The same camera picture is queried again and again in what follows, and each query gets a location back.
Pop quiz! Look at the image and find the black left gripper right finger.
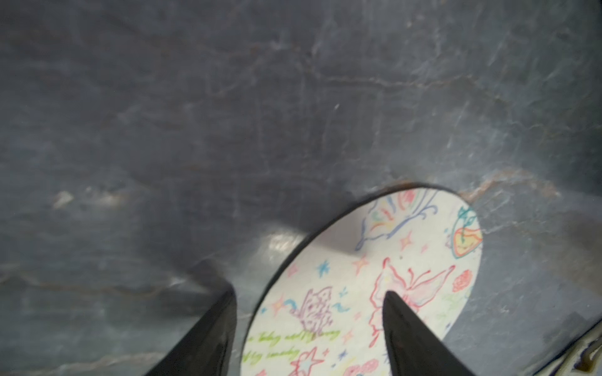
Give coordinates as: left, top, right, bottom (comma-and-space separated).
383, 291, 473, 376

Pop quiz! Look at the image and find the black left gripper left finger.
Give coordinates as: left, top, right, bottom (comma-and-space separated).
147, 289, 237, 376

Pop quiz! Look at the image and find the white pink floral coaster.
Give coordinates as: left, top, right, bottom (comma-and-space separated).
240, 188, 483, 375

